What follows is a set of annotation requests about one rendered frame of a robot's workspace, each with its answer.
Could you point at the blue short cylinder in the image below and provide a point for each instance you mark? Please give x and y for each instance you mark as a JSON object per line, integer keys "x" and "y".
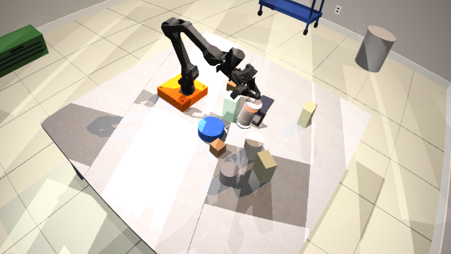
{"x": 210, "y": 128}

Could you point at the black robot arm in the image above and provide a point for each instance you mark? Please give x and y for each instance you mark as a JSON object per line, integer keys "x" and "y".
{"x": 172, "y": 29}

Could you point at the grey cylinder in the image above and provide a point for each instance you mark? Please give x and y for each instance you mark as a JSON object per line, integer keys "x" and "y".
{"x": 228, "y": 173}

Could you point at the pale yellow rectangular block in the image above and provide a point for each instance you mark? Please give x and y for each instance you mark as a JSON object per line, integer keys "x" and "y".
{"x": 307, "y": 114}
{"x": 264, "y": 166}

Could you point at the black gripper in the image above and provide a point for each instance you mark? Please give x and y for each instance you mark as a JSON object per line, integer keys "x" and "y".
{"x": 242, "y": 89}

